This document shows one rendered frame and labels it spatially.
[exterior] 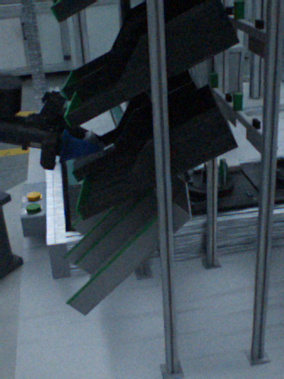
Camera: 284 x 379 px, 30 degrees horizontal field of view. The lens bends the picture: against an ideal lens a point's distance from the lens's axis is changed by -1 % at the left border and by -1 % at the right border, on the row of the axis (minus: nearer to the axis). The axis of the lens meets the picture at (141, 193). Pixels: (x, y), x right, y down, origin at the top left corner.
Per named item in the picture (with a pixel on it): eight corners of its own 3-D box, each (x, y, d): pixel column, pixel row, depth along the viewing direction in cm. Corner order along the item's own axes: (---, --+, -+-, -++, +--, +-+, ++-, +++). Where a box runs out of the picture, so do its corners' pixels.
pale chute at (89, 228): (79, 270, 110) (62, 258, 109) (86, 237, 122) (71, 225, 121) (172, 179, 100) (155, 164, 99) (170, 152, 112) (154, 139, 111)
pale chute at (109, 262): (84, 316, 97) (65, 303, 96) (91, 274, 109) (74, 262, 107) (192, 217, 87) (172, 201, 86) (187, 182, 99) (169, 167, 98)
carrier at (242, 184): (173, 221, 133) (172, 175, 128) (155, 180, 155) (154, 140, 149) (265, 208, 136) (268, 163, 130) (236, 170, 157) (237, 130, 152)
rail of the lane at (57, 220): (52, 279, 129) (46, 242, 124) (50, 146, 208) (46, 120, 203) (75, 276, 130) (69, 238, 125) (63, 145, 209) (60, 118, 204)
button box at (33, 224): (24, 238, 140) (19, 217, 137) (25, 201, 159) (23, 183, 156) (50, 234, 141) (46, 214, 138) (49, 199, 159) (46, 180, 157)
